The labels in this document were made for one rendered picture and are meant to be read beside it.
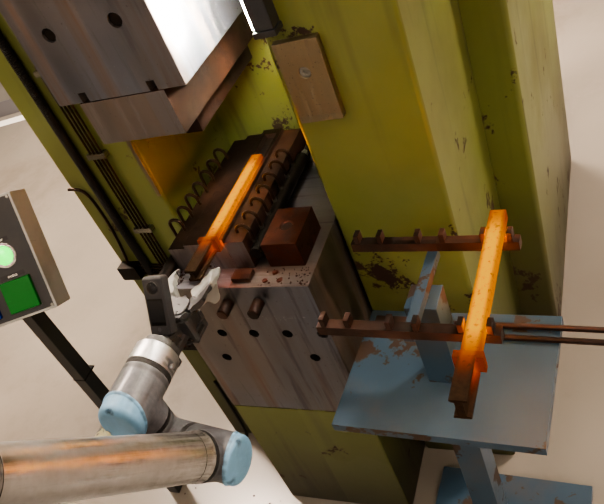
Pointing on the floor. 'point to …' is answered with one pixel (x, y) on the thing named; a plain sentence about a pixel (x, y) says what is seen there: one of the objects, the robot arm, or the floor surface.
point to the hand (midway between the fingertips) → (196, 269)
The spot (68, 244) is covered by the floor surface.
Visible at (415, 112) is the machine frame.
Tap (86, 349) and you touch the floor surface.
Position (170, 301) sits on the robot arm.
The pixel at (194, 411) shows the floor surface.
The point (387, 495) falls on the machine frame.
